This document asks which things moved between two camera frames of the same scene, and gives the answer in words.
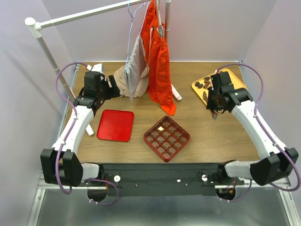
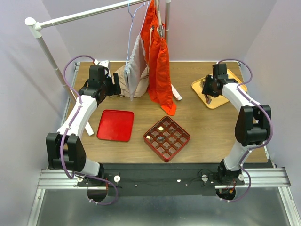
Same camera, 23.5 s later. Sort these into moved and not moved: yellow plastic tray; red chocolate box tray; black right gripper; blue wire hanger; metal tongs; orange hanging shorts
Moved: metal tongs; black right gripper
Not moved: orange hanging shorts; yellow plastic tray; red chocolate box tray; blue wire hanger
